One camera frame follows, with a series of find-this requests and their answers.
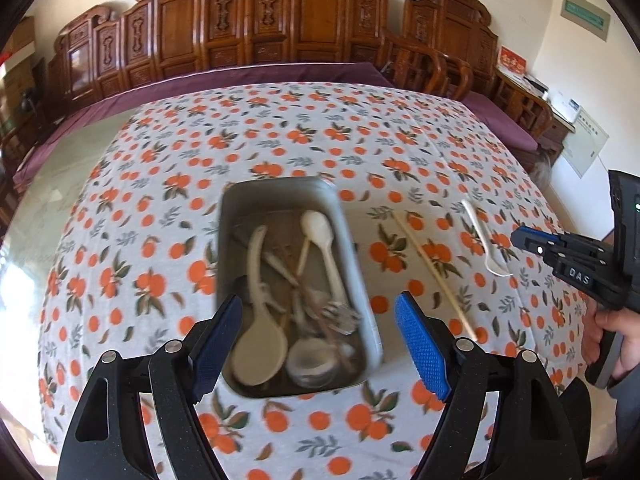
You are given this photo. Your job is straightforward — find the red sign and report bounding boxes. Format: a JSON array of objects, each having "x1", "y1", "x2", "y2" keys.
[{"x1": 499, "y1": 45, "x2": 528, "y2": 77}]

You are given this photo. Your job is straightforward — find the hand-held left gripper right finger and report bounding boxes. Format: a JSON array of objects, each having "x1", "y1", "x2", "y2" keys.
[{"x1": 394, "y1": 291, "x2": 583, "y2": 480}]

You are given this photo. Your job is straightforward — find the white box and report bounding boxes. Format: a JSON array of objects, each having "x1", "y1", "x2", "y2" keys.
[{"x1": 550, "y1": 91, "x2": 583, "y2": 122}]

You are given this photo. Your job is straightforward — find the white ceramic spoon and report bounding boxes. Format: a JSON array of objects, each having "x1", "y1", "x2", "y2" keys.
[{"x1": 286, "y1": 336, "x2": 342, "y2": 390}]

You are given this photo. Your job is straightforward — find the orange fruit print tablecloth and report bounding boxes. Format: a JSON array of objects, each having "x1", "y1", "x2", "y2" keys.
[{"x1": 40, "y1": 82, "x2": 591, "y2": 480}]

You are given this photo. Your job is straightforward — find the metal fork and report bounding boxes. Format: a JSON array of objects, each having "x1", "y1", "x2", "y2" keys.
[{"x1": 320, "y1": 301, "x2": 362, "y2": 335}]

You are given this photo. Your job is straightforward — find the purple cloth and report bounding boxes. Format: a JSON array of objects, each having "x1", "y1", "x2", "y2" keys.
[{"x1": 12, "y1": 62, "x2": 538, "y2": 196}]

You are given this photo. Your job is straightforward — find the person's right hand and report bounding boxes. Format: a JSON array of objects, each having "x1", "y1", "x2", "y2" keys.
[{"x1": 582, "y1": 305, "x2": 640, "y2": 382}]

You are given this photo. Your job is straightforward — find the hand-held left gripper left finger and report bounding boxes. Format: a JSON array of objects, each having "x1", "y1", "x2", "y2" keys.
[{"x1": 57, "y1": 294, "x2": 244, "y2": 480}]

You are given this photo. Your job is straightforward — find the long white plastic spoon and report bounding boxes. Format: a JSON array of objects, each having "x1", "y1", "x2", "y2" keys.
[{"x1": 461, "y1": 199, "x2": 512, "y2": 277}]

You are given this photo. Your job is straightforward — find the green wall sign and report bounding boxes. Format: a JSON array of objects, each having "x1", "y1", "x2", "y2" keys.
[{"x1": 560, "y1": 0, "x2": 611, "y2": 43}]

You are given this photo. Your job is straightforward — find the large white rice paddle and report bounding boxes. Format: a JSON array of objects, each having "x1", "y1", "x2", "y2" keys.
[{"x1": 231, "y1": 226, "x2": 290, "y2": 387}]

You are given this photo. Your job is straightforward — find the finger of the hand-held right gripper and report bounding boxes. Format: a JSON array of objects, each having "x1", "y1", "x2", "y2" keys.
[{"x1": 511, "y1": 226, "x2": 566, "y2": 262}]

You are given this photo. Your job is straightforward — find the cardboard boxes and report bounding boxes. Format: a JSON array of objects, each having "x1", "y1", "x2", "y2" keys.
[{"x1": 0, "y1": 16, "x2": 36, "y2": 61}]

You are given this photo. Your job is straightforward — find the wooden chopstick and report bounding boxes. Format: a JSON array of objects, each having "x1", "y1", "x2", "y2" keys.
[
  {"x1": 391, "y1": 210, "x2": 477, "y2": 342},
  {"x1": 296, "y1": 237, "x2": 312, "y2": 286}
]

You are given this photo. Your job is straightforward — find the grey metal tray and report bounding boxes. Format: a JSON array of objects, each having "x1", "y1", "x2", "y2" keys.
[{"x1": 215, "y1": 176, "x2": 383, "y2": 400}]

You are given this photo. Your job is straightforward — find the wooden side cabinet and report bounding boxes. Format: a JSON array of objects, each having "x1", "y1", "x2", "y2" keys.
[{"x1": 542, "y1": 115, "x2": 571, "y2": 153}]

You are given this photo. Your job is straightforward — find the person's dark trousers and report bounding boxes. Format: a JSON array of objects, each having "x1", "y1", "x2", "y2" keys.
[{"x1": 552, "y1": 375, "x2": 593, "y2": 480}]

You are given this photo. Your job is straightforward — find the white board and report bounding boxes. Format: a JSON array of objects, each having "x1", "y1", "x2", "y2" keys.
[{"x1": 564, "y1": 110, "x2": 610, "y2": 178}]

